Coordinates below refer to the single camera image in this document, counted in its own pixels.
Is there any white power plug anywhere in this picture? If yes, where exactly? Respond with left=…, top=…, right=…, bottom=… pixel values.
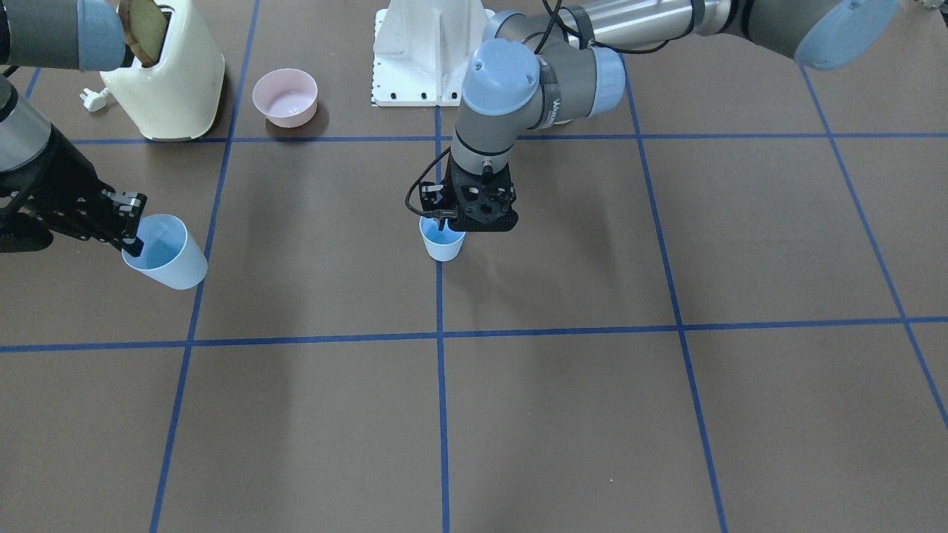
left=80, top=87, right=111, bottom=113

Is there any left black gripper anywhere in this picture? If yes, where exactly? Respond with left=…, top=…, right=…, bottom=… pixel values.
left=419, top=182, right=448, bottom=220

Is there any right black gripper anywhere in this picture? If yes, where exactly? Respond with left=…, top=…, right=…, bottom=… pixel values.
left=1, top=127, right=147, bottom=258

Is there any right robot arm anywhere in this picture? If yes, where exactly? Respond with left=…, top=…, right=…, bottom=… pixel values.
left=1, top=1, right=147, bottom=257

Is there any cream toaster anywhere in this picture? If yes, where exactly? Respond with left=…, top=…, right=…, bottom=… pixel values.
left=99, top=1, right=226, bottom=142

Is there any light blue cup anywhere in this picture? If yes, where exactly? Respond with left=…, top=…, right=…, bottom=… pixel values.
left=418, top=217, right=467, bottom=262
left=121, top=215, right=209, bottom=290

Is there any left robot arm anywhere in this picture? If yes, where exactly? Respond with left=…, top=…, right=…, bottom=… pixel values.
left=409, top=1, right=898, bottom=232

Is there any pink bowl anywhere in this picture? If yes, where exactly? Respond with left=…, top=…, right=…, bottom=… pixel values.
left=252, top=68, right=318, bottom=128

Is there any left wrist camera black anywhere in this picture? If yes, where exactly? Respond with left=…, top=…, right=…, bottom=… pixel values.
left=444, top=162, right=519, bottom=232

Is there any white pedestal column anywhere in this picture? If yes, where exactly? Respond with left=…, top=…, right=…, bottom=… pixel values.
left=370, top=1, right=495, bottom=107

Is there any bread slice in toaster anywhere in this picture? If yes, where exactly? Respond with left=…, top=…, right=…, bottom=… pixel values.
left=116, top=1, right=169, bottom=68

